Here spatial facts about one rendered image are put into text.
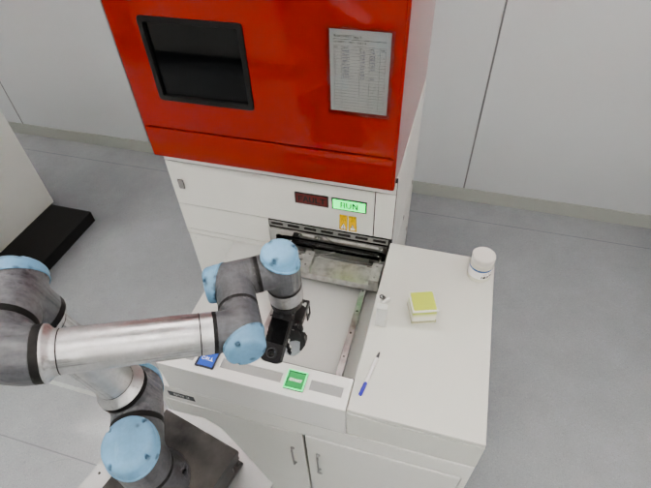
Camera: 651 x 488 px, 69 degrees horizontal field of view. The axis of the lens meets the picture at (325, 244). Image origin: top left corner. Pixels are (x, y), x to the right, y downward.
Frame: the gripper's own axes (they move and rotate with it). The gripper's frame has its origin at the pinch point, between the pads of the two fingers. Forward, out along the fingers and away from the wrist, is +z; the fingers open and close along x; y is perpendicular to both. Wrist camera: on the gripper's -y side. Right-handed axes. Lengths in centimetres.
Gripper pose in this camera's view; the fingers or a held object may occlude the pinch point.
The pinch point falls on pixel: (290, 354)
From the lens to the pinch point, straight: 119.1
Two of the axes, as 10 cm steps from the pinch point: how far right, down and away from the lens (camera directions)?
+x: -9.6, -1.8, 2.1
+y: 2.7, -6.9, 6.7
